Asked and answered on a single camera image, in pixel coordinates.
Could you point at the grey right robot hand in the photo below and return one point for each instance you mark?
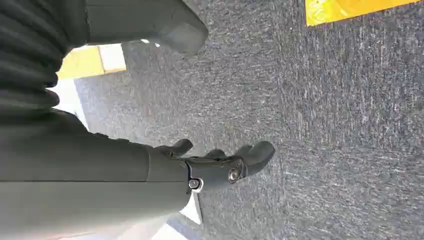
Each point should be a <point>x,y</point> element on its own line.
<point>82,185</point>

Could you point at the white panel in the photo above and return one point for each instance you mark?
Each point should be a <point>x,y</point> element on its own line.
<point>68,97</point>

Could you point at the white block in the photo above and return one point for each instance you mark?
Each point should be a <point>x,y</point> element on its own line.
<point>112,57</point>

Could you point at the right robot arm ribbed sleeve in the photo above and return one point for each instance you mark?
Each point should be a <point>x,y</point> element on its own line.
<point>30,49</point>

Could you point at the glossy yellow sheet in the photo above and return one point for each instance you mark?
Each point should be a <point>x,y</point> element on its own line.
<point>331,10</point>

